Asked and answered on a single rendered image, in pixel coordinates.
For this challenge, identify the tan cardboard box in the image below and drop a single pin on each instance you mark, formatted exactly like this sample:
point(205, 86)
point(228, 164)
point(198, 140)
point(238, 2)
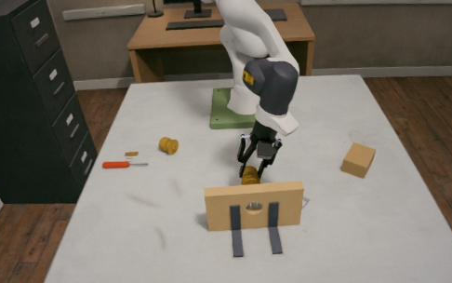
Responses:
point(358, 160)

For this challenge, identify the tan wooden board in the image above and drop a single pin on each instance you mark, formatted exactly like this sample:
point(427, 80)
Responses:
point(219, 200)

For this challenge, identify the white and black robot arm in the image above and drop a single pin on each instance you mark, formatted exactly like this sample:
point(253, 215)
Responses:
point(263, 87)

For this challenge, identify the orange-handled screwdriver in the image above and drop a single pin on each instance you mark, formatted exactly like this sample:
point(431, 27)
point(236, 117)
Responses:
point(118, 164)

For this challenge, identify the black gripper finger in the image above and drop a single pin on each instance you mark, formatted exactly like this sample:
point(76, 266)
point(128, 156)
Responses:
point(265, 162)
point(243, 157)

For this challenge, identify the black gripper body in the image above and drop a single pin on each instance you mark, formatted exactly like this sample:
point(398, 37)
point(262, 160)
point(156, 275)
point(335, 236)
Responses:
point(260, 131)

